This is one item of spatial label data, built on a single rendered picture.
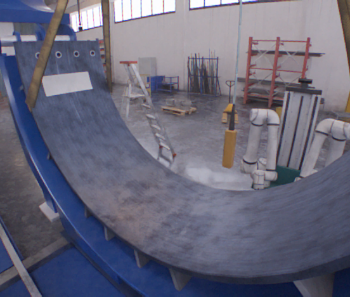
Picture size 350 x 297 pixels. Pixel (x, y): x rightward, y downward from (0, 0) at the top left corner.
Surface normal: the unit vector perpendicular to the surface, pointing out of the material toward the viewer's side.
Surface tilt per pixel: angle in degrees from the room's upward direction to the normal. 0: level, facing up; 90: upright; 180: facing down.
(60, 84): 75
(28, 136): 57
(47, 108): 65
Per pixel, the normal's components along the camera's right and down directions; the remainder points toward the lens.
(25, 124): 0.69, -0.22
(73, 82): 0.76, 0.00
